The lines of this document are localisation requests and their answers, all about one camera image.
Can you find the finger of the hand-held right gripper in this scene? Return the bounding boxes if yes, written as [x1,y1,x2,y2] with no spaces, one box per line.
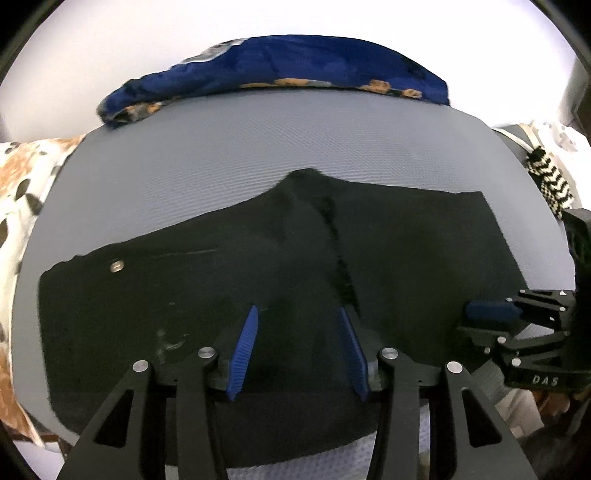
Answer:
[464,288,578,330]
[456,323,551,357]

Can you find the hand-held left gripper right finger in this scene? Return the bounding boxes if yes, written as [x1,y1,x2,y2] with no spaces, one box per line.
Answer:
[338,305,539,480]

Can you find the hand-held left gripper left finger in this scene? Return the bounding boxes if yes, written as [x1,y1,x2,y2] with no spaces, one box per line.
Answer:
[55,304,259,480]

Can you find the black pants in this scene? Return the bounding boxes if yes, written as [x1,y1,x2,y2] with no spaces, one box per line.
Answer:
[39,168,536,467]

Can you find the black and white striped knit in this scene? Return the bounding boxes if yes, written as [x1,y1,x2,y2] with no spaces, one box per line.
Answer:
[526,147,575,220]

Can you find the grey cushion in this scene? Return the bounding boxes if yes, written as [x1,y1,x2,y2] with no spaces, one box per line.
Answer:
[492,124,536,160]

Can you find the white dotted cloth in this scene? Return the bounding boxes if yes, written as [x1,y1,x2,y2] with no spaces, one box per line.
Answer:
[529,119,591,213]

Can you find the grey mesh mat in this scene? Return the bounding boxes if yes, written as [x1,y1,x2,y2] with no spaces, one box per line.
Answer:
[11,88,578,480]

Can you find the white floral quilt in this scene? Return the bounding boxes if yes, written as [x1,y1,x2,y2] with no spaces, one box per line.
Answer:
[0,134,86,446]

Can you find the blue printed blanket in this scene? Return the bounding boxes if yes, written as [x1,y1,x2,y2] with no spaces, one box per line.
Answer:
[96,34,451,130]

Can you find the cream strap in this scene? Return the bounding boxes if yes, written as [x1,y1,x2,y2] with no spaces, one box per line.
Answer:
[496,130,533,151]

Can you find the dark wall panel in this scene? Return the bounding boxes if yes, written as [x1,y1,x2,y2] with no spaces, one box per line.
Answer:
[556,55,591,126]

